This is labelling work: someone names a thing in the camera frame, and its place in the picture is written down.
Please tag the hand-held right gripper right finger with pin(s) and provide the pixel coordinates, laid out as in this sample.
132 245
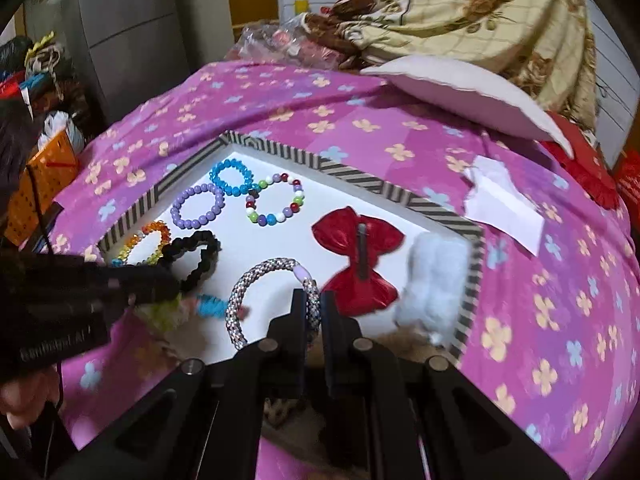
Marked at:
332 327

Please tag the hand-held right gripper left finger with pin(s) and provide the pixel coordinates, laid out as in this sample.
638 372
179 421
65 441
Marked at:
300 320

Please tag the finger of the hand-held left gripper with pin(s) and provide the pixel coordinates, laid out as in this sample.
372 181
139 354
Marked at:
145 284

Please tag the green flower hair clip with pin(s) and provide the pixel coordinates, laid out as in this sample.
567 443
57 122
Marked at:
160 312

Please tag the silver rhinestone bangle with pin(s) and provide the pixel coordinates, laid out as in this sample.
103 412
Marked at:
240 290

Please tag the black scrunchie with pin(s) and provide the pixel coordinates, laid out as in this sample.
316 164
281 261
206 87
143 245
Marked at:
200 240

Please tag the striped cardboard box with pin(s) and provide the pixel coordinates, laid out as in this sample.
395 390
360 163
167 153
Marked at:
280 245

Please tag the red bow hair clip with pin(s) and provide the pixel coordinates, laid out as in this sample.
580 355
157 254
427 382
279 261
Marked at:
335 235

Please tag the person's left hand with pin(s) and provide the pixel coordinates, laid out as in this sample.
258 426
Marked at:
27 400

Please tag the white fluffy pompom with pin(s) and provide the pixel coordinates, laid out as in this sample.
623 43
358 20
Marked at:
432 285

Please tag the orange plastic basket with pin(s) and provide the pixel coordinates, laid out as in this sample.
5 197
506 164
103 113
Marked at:
45 180

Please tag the white plastic bag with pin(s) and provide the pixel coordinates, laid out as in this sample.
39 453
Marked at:
62 127

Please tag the pink floral blanket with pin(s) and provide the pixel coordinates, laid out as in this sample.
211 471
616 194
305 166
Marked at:
525 335

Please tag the white paper sheet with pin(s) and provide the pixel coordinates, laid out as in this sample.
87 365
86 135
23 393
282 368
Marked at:
500 205

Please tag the pile of colourful bags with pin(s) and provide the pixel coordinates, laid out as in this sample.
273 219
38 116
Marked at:
35 75

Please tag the grey cabinet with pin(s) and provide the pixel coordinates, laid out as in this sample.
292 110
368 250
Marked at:
130 25

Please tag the clear plastic bag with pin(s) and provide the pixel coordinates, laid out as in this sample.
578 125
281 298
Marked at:
280 42

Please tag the red cloth item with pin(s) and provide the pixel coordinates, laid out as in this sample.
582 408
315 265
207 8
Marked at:
585 165

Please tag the red package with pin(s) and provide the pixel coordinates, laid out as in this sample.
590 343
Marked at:
630 177

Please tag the beige floral blanket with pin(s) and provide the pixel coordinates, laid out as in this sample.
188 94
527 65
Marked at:
475 15

